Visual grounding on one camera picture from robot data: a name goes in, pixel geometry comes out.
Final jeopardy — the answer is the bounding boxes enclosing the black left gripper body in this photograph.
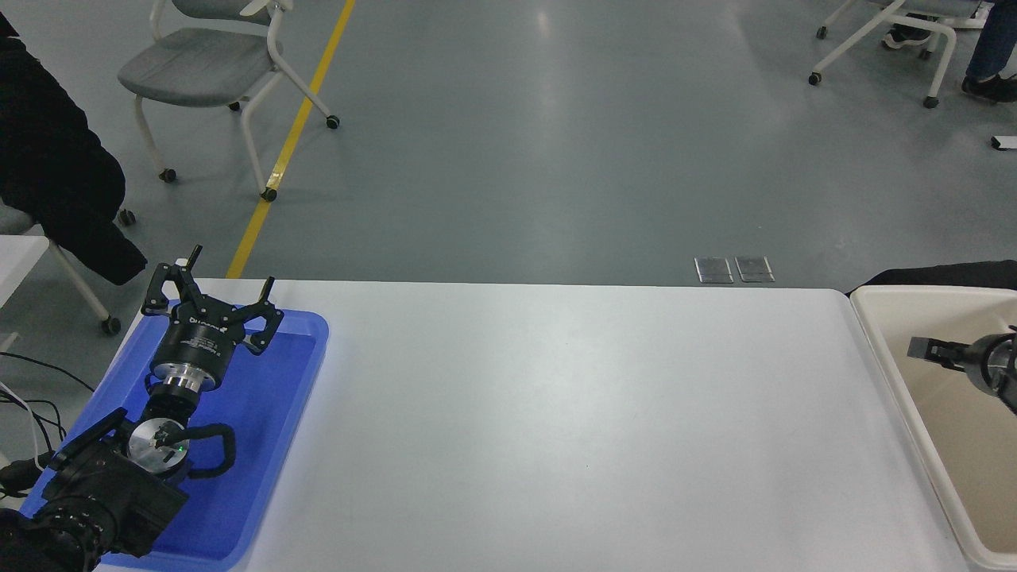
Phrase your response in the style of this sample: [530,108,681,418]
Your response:
[153,304,247,376]

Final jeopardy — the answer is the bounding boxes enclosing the large pale bin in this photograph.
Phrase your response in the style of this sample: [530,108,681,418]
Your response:
[850,286,1017,572]

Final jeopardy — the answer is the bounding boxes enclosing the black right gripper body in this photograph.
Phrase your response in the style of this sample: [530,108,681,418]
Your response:
[963,334,1017,394]

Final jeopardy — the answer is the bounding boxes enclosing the person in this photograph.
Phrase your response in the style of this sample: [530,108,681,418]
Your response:
[882,0,1017,103]

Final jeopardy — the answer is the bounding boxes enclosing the white leg castor chair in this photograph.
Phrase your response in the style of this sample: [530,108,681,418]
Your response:
[0,203,137,334]

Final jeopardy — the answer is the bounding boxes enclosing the blue plastic tray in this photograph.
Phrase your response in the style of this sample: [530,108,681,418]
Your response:
[20,306,331,571]

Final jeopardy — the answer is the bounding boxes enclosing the black object behind bin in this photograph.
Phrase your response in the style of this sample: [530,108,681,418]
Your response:
[846,261,1017,296]

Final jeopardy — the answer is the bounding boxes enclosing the grey seat white frame chair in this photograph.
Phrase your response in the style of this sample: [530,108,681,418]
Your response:
[118,0,341,203]

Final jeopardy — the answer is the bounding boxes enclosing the white frame castor chair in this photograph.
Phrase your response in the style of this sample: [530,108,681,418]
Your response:
[808,0,994,109]

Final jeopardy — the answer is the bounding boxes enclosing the small white side table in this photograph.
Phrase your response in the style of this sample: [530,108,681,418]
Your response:
[0,235,50,307]

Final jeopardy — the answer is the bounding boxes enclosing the black and white cables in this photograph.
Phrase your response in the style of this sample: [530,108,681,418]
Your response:
[0,350,96,509]

